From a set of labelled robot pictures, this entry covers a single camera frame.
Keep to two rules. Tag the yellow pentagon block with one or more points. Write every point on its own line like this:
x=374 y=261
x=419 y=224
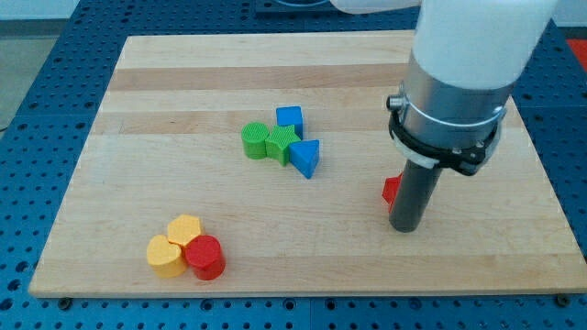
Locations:
x=183 y=229

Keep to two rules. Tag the blue triangle block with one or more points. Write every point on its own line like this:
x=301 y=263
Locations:
x=304 y=155

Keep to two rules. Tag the blue cube block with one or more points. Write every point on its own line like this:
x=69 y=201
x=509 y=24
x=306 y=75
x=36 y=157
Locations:
x=291 y=116

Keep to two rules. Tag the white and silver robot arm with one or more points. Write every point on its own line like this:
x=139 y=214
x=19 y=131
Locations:
x=465 y=60

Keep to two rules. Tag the green star block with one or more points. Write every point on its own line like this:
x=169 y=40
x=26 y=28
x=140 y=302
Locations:
x=278 y=141

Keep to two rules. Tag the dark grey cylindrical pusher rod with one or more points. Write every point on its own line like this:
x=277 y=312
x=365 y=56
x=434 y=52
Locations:
x=416 y=187

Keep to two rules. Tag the green cylinder block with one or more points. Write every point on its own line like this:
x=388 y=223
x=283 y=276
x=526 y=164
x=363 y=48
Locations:
x=253 y=136

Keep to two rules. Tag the red star block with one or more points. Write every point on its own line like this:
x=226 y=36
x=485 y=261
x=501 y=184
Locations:
x=390 y=189

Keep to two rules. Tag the light wooden board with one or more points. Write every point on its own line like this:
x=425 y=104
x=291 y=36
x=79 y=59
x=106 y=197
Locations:
x=166 y=141

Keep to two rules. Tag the red cylinder block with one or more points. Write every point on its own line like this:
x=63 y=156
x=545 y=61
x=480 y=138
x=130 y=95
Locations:
x=206 y=257

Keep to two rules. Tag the yellow heart block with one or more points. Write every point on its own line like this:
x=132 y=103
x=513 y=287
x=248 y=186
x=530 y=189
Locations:
x=165 y=258

